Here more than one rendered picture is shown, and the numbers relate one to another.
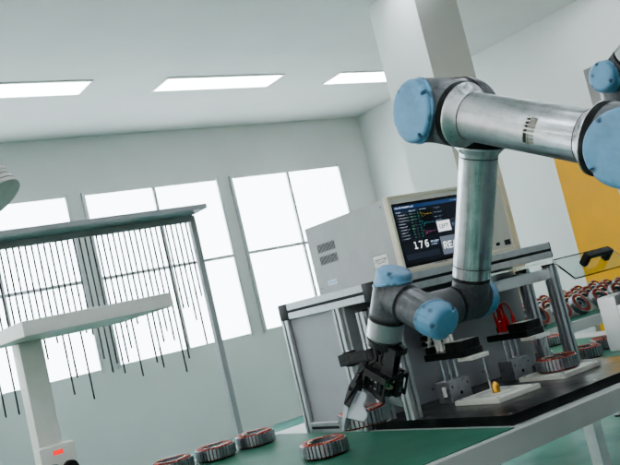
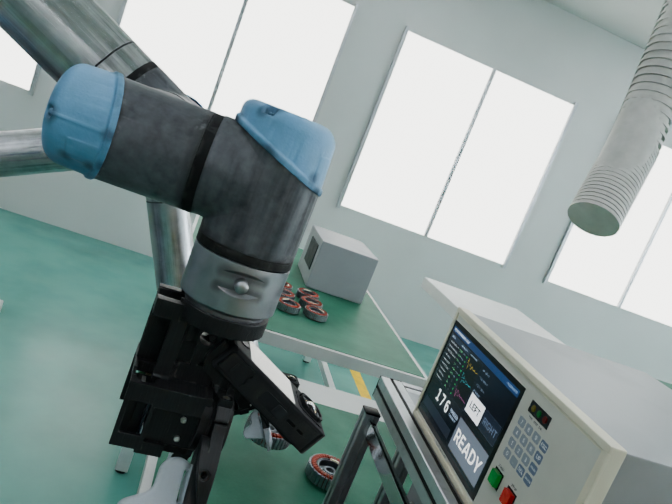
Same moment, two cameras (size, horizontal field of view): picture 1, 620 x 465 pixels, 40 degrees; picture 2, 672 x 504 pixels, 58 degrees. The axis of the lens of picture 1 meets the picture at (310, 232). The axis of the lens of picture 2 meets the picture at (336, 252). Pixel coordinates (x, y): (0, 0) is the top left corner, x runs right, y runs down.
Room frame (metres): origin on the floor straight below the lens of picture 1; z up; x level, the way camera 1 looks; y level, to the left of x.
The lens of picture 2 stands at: (2.34, -1.22, 1.50)
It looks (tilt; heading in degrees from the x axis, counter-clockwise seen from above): 10 degrees down; 113
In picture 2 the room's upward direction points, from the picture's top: 21 degrees clockwise
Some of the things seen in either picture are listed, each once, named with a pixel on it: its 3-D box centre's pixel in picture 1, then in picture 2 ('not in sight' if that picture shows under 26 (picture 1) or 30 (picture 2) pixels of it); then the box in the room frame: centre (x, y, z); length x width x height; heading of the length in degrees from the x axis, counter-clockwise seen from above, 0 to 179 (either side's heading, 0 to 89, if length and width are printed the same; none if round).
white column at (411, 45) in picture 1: (460, 197); not in sight; (6.41, -1.18, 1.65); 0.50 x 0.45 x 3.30; 36
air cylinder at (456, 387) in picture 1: (454, 388); not in sight; (2.23, -0.27, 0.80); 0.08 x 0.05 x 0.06; 126
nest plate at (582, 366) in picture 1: (559, 371); not in sight; (2.25, -0.55, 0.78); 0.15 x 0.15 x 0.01; 36
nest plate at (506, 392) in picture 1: (496, 394); not in sight; (2.11, -0.35, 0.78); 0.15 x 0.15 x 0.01; 36
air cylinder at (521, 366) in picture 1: (515, 367); not in sight; (2.37, -0.47, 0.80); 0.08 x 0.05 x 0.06; 126
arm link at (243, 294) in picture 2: not in sight; (234, 282); (2.11, -0.84, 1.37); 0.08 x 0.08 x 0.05
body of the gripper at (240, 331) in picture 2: not in sight; (190, 371); (2.10, -0.84, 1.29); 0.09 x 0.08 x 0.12; 40
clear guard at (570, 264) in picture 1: (551, 270); not in sight; (2.31, -0.61, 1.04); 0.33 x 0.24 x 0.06; 36
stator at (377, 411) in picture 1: (363, 416); (269, 430); (1.84, -0.02, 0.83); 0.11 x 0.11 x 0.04
